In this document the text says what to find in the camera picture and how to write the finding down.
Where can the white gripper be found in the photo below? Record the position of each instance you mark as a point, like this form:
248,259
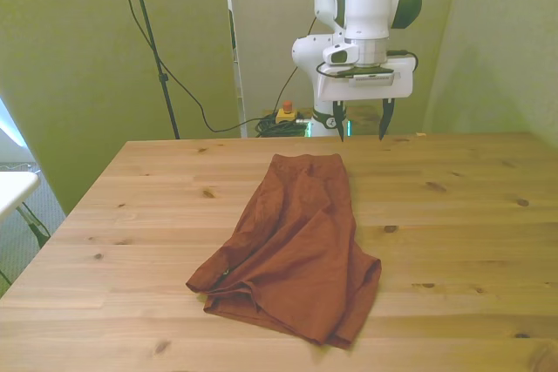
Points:
370,89

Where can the rust brown shorts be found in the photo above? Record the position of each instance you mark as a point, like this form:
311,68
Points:
301,241

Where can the yellow emergency stop button box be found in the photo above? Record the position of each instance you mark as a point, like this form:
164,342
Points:
285,116

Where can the black tripod stand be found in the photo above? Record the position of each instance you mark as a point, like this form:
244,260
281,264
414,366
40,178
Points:
148,28

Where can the white folding table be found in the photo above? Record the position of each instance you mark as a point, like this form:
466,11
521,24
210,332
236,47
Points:
15,187

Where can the white slanted panel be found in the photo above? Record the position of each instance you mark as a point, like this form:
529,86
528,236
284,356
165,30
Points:
8,137

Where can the wrist camera on dark mount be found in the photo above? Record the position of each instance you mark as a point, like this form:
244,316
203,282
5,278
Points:
370,78

